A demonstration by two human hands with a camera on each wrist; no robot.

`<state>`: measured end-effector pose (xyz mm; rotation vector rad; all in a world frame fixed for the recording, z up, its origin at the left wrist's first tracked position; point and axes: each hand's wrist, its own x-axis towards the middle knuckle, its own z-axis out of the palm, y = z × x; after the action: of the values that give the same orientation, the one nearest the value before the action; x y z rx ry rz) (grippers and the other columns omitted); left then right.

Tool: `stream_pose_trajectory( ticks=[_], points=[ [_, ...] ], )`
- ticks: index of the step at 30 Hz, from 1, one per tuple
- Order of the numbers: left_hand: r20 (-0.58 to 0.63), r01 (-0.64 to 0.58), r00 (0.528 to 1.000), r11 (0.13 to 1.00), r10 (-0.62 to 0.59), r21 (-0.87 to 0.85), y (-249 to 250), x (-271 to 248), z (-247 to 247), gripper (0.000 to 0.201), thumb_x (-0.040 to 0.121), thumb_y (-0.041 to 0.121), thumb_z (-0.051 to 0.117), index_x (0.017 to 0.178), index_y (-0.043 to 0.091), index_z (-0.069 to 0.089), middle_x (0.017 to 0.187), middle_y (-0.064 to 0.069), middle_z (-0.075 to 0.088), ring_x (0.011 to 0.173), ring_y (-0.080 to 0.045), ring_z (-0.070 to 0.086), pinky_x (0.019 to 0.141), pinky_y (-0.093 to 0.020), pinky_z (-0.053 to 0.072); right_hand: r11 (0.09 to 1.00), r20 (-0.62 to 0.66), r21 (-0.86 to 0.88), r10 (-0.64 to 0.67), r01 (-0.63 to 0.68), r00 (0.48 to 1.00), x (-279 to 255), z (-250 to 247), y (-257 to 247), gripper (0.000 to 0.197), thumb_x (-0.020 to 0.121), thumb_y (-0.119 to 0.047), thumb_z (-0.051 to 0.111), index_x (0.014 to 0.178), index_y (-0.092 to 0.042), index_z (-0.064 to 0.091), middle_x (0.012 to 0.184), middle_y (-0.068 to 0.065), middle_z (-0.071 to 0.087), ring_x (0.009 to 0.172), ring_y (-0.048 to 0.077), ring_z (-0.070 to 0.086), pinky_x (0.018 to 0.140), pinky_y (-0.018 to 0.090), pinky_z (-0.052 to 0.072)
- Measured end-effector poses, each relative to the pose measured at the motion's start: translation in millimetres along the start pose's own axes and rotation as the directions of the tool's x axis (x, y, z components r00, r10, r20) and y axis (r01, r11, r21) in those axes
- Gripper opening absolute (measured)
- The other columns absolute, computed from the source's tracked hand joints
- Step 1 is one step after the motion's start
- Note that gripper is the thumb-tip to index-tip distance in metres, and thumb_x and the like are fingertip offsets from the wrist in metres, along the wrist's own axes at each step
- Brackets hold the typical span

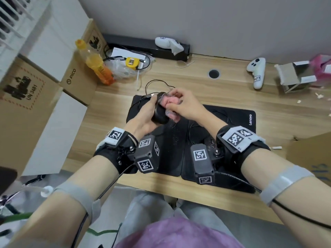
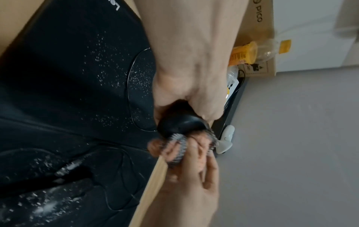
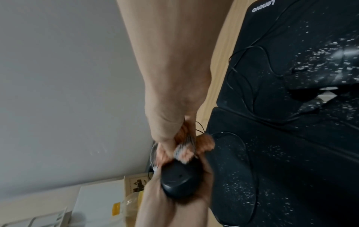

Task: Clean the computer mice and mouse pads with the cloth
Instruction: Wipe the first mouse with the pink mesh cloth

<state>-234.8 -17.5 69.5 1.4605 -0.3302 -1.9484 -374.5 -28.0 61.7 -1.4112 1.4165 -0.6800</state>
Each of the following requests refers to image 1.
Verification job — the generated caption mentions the white board panel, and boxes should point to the white board panel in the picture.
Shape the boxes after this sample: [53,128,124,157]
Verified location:
[20,89,88,176]

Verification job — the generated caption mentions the thin black cable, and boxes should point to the thin black cable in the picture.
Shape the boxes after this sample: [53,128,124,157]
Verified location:
[103,45,151,71]

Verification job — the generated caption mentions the white slatted crate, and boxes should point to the white slatted crate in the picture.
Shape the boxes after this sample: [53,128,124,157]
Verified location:
[0,0,52,49]

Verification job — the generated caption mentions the green strip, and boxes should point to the green strip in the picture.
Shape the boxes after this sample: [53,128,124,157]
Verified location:
[0,213,34,226]

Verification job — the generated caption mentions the white controller with label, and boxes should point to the white controller with label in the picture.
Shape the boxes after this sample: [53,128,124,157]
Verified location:
[246,57,266,90]

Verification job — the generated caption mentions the white paper sheet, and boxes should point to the white paper sheet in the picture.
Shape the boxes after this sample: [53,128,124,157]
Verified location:
[111,47,153,65]

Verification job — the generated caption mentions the clear plastic bag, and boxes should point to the clear plastic bag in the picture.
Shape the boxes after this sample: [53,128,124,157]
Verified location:
[103,57,157,80]

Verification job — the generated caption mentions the person's left hand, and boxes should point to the person's left hand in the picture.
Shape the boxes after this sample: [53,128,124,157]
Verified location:
[123,94,163,140]

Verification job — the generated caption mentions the person's right hand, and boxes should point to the person's right hand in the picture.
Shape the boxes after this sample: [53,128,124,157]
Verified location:
[164,87,229,137]

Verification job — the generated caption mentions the cardboard box with dark writing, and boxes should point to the cardboard box with dark writing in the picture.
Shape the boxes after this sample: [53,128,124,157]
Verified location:
[285,131,331,186]

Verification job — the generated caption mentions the person's left forearm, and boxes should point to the person's left forearm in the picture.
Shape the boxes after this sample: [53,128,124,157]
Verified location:
[19,155,122,248]

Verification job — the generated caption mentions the black wrist camera with markers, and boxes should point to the black wrist camera with markers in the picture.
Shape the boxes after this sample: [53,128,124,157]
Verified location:
[190,144,215,185]
[134,134,160,174]

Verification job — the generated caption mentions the cardboard box with round logo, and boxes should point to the cardboard box with round logo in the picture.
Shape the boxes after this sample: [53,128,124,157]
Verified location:
[59,19,108,106]

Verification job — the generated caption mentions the scattered white crumbs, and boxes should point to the scattered white crumbs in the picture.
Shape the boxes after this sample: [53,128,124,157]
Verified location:
[296,92,325,104]

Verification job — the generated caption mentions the black mouse pad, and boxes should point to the black mouse pad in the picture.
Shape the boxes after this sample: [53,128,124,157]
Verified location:
[127,95,191,177]
[181,104,257,194]

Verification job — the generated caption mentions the pink box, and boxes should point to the pink box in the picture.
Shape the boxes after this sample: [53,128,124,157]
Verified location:
[310,54,331,87]

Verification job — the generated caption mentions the orange juice bottle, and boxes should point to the orange juice bottle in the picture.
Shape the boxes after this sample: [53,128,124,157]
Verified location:
[75,39,115,85]

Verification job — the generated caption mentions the small open cardboard box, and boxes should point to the small open cardboard box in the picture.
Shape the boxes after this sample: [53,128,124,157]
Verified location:
[274,61,317,93]

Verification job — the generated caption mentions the person's right forearm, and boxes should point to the person's right forearm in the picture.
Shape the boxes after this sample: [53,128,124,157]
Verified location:
[240,149,331,248]

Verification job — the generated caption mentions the black wrist strap white marker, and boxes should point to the black wrist strap white marker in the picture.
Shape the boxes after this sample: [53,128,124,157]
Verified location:
[217,125,271,176]
[93,127,139,175]

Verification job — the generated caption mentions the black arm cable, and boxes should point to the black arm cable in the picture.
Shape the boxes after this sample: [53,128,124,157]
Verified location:
[71,165,138,248]
[214,172,331,229]

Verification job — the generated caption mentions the pink cleaning cloth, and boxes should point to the pink cleaning cloth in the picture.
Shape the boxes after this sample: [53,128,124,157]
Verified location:
[160,91,183,121]

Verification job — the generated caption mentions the long black bar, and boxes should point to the long black bar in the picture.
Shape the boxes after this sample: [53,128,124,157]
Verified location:
[102,33,191,62]

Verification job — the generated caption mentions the person's purple shirt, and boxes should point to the person's purple shirt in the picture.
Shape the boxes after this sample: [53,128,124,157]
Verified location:
[115,217,245,248]

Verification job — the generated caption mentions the large cardboard box red-dotted label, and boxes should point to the large cardboard box red-dotted label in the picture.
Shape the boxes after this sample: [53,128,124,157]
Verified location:
[0,56,88,176]

